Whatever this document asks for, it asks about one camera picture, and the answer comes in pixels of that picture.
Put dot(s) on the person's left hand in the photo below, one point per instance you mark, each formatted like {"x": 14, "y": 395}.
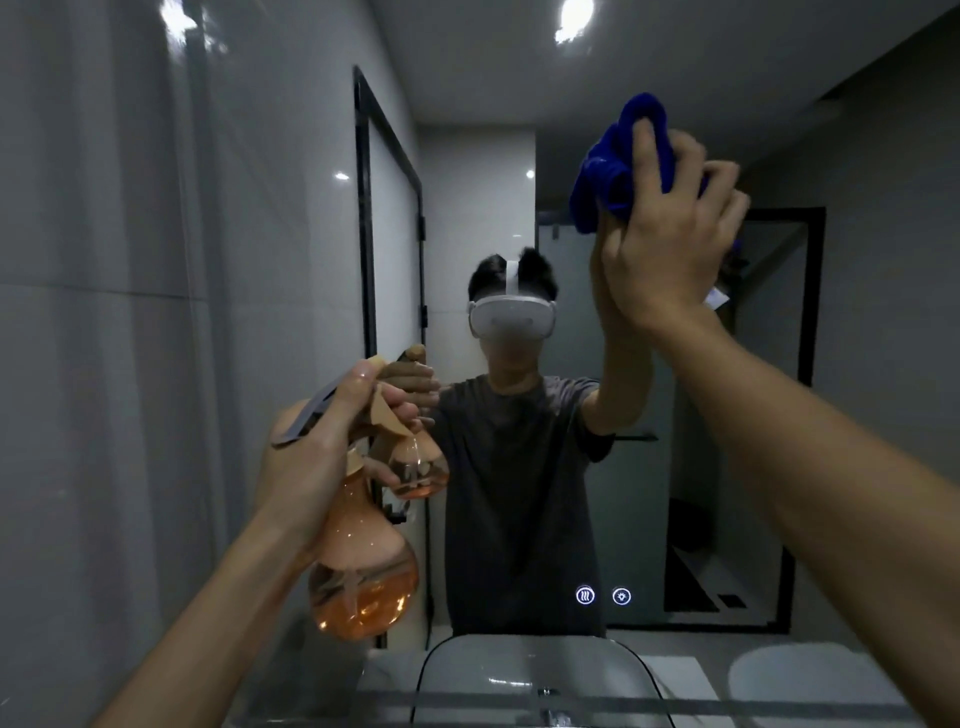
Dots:
{"x": 307, "y": 472}

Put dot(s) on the blue cloth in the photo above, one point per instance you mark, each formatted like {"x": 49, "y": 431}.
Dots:
{"x": 607, "y": 172}

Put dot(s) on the orange spray bottle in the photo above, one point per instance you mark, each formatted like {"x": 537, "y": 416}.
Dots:
{"x": 364, "y": 592}

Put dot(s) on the person's right forearm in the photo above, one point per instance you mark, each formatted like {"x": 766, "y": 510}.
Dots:
{"x": 840, "y": 487}

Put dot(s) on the rectangular wall mirror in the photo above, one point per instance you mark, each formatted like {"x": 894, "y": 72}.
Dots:
{"x": 465, "y": 187}

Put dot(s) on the person's right hand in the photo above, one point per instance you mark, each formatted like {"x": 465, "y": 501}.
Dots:
{"x": 675, "y": 262}

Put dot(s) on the person's left forearm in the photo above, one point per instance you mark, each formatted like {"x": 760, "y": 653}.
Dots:
{"x": 210, "y": 637}

